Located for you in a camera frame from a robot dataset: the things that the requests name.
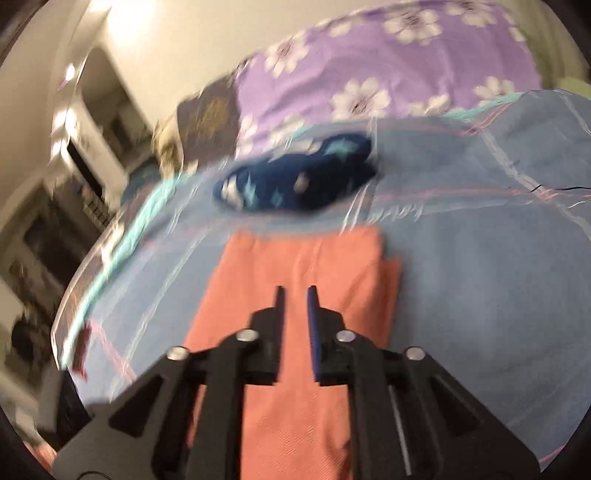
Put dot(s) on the dark pillow with gold print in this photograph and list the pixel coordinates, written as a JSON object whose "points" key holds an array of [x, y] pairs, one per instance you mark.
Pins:
{"points": [[207, 115]]}

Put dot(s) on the white shelf unit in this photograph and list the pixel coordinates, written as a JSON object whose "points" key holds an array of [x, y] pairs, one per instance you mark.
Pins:
{"points": [[92, 138]]}

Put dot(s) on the purple floral pillow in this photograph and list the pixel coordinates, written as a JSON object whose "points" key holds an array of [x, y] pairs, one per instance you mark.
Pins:
{"points": [[392, 60]]}

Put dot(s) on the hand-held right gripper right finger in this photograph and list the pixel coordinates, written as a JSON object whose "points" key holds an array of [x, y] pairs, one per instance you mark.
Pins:
{"points": [[314, 332]]}

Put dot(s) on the coral knit shirt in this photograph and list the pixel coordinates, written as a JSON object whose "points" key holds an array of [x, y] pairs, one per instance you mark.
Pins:
{"points": [[295, 263]]}

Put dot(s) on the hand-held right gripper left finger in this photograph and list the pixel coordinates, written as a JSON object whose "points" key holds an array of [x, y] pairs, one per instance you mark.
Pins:
{"points": [[280, 323]]}

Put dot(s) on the blue-grey plaid bed sheet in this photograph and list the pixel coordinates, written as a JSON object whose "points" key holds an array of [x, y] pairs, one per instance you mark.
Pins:
{"points": [[461, 230]]}

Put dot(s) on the navy star fleece blanket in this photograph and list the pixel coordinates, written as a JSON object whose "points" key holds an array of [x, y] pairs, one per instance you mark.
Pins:
{"points": [[295, 180]]}

